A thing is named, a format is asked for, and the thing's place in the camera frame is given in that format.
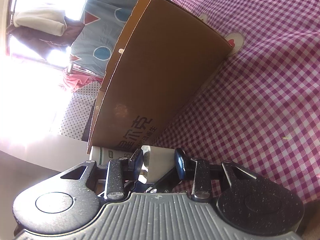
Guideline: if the purple checkered tablecloth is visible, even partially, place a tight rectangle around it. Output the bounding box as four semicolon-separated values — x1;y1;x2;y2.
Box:
155;0;319;202

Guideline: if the white power adapter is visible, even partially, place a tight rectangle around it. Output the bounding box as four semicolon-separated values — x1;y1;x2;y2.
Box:
138;145;175;184

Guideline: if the brown cardboard box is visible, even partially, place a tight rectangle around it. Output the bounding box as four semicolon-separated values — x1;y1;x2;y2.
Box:
87;0;232;152

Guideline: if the white supplement bottle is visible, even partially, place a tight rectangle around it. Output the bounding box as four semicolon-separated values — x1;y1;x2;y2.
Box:
89;146;133;165

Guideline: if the white folded towel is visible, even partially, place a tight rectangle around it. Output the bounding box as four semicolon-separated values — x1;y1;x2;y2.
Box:
12;9;67;36

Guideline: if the polka dot white cloth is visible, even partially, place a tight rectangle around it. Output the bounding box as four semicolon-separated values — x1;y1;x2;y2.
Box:
58;81;100;141

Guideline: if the pink hanging garment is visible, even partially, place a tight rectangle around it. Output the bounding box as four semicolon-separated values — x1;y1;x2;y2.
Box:
60;68;103;93

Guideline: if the blue patterned bedsheet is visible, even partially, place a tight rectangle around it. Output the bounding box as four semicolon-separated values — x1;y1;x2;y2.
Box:
71;0;137;77

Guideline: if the dark brown hanging garment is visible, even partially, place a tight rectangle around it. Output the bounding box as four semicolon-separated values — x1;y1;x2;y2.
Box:
6;17;85;59

